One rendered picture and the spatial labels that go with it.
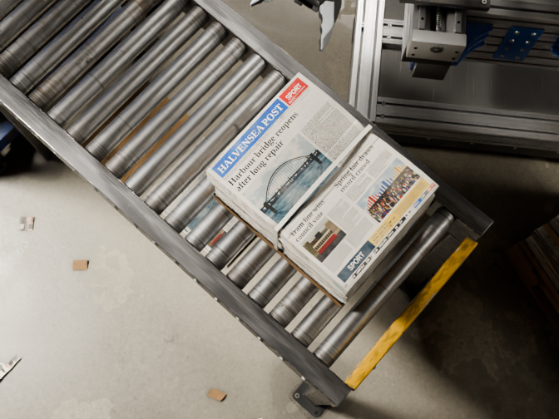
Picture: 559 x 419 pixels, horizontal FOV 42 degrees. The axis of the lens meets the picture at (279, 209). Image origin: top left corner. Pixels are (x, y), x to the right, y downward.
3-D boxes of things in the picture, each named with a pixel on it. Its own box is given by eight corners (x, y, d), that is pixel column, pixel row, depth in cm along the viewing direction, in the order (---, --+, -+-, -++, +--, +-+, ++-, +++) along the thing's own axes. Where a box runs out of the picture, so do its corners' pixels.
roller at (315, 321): (433, 203, 174) (438, 197, 169) (303, 353, 165) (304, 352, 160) (418, 189, 175) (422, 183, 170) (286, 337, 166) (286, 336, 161)
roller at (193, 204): (309, 101, 181) (310, 92, 176) (176, 239, 171) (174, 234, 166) (294, 88, 181) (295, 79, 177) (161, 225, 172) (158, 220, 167)
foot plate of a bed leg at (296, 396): (344, 391, 235) (345, 391, 234) (315, 426, 233) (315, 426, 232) (314, 363, 238) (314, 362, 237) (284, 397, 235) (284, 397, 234)
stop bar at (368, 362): (477, 245, 166) (480, 244, 164) (353, 392, 158) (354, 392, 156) (467, 236, 167) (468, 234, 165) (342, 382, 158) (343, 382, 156)
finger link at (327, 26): (331, 60, 137) (328, 13, 139) (338, 47, 132) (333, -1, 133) (314, 60, 137) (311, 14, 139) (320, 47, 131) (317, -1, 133)
